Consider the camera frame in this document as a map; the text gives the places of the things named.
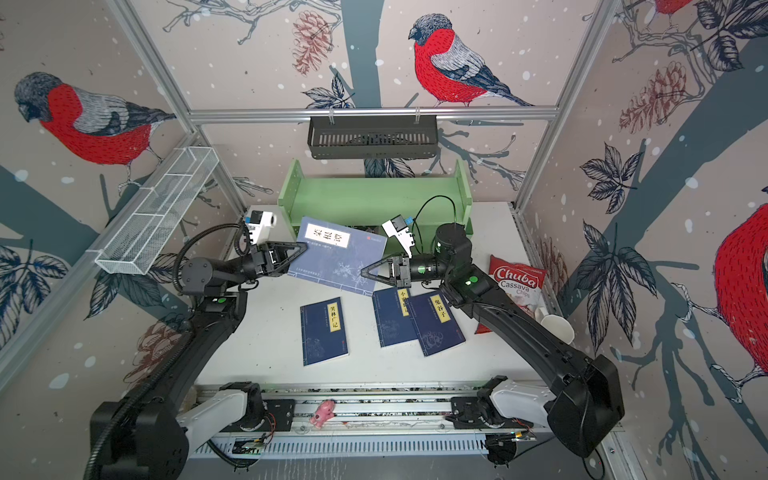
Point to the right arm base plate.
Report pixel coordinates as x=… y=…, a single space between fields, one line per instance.
x=476 y=413

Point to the pink pig toy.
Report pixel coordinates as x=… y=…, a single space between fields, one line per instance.
x=324 y=412

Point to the white mesh wall tray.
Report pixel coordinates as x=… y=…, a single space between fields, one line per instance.
x=141 y=238

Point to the aluminium mounting rail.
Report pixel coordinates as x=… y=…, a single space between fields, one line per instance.
x=363 y=408

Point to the black hanging wire basket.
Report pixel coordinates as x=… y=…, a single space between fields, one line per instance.
x=373 y=137

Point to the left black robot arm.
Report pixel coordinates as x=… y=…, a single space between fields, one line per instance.
x=144 y=435

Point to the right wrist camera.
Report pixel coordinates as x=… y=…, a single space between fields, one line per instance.
x=398 y=228

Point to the navy booklet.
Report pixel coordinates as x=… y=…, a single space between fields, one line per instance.
x=393 y=319
x=434 y=323
x=336 y=255
x=323 y=332

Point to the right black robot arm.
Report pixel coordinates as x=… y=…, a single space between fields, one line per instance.
x=587 y=402

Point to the green wooden shelf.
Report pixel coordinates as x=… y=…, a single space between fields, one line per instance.
x=369 y=202

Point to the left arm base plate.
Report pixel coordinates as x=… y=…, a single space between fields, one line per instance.
x=277 y=416

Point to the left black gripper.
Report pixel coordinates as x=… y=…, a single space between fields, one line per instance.
x=270 y=262

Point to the red Chuba chips bag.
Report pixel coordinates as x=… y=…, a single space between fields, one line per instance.
x=521 y=282

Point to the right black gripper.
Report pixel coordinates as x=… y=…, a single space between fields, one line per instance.
x=402 y=273

